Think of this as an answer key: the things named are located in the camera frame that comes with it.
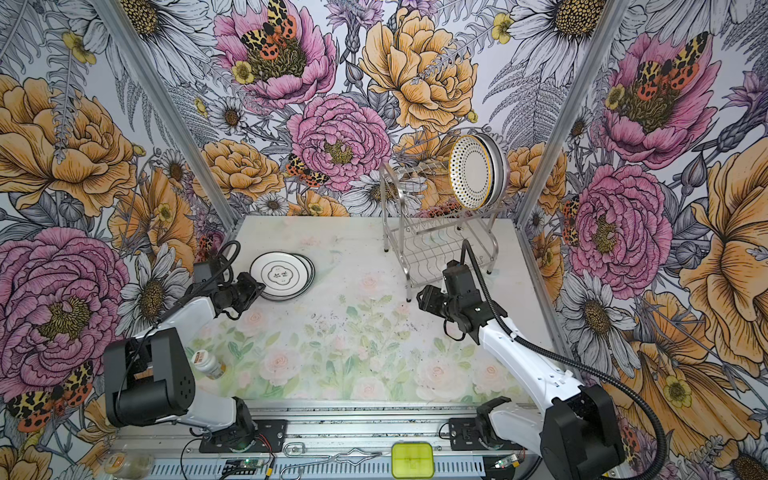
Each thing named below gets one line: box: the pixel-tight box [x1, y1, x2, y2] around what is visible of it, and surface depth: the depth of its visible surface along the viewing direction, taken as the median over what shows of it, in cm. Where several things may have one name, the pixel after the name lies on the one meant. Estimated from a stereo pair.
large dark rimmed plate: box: [471, 132, 508, 216], surface depth 78 cm
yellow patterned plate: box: [448, 134, 493, 211], surface depth 91 cm
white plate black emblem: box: [286, 252, 316, 300], surface depth 101 cm
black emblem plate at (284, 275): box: [249, 251, 316, 301], surface depth 100 cm
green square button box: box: [391, 442, 435, 479], surface depth 72 cm
